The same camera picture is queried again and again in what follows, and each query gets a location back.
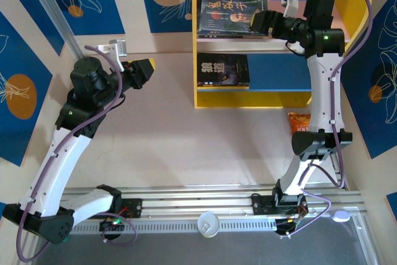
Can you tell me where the dark old man book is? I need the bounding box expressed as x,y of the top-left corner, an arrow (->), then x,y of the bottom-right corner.
198,0 -> 269,37

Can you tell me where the dark wolf eye book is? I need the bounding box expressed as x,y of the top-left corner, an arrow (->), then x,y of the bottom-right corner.
197,53 -> 251,88

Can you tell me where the yellow blue pink wooden bookshelf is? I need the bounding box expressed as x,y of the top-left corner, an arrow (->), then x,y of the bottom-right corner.
191,0 -> 373,109

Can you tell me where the orange snack packet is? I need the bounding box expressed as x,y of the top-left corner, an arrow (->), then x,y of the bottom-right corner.
288,112 -> 311,136

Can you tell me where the black electronics module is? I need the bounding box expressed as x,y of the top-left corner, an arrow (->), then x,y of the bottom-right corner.
274,217 -> 301,240
99,217 -> 125,241

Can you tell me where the white round cap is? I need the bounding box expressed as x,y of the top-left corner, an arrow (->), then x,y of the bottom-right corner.
197,211 -> 220,239

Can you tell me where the white round puck device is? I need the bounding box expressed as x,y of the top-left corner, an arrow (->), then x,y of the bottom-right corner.
331,210 -> 350,223

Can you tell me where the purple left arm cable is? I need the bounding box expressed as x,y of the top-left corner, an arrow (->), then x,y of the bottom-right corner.
17,45 -> 138,262

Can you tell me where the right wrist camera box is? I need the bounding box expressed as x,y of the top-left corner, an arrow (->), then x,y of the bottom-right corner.
280,0 -> 301,18

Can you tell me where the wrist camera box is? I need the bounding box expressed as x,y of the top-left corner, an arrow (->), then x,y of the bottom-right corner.
98,40 -> 127,65
280,0 -> 301,18

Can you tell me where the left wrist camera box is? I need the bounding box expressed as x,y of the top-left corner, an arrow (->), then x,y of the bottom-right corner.
98,40 -> 127,65

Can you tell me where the aluminium frame post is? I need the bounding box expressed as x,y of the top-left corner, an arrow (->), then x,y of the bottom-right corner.
23,0 -> 85,61

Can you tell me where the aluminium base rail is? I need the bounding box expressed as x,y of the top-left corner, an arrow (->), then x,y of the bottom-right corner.
58,184 -> 365,218

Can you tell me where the slotted grey cable duct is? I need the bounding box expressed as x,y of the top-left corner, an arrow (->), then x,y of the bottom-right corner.
68,217 -> 279,235

